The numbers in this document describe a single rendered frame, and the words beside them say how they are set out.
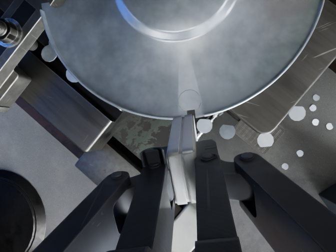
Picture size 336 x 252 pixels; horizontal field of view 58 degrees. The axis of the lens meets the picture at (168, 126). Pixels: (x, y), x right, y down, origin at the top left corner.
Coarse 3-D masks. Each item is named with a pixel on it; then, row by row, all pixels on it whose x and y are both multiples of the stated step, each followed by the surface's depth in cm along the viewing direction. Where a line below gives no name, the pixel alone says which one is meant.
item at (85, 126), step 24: (0, 0) 41; (48, 72) 40; (24, 96) 41; (48, 96) 40; (72, 96) 40; (96, 96) 41; (48, 120) 40; (72, 120) 40; (96, 120) 39; (120, 120) 43; (96, 144) 41
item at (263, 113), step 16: (320, 16) 29; (320, 32) 29; (304, 48) 29; (320, 48) 29; (304, 64) 29; (320, 64) 29; (288, 80) 29; (304, 80) 29; (256, 96) 30; (272, 96) 29; (288, 96) 29; (240, 112) 30; (256, 112) 30; (272, 112) 29; (288, 112) 29; (256, 128) 30; (272, 128) 29
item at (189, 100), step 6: (186, 90) 30; (192, 90) 30; (180, 96) 30; (186, 96) 30; (192, 96) 30; (198, 96) 30; (180, 102) 30; (186, 102) 30; (192, 102) 30; (198, 102) 30; (186, 108) 30; (192, 108) 30
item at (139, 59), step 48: (96, 0) 32; (144, 0) 30; (192, 0) 30; (240, 0) 30; (288, 0) 29; (96, 48) 31; (144, 48) 31; (192, 48) 30; (240, 48) 30; (288, 48) 29; (144, 96) 31; (240, 96) 30
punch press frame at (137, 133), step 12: (132, 120) 45; (144, 120) 45; (156, 120) 44; (168, 120) 44; (120, 132) 45; (132, 132) 45; (144, 132) 45; (156, 132) 44; (168, 132) 44; (132, 144) 45; (144, 144) 45; (156, 144) 44
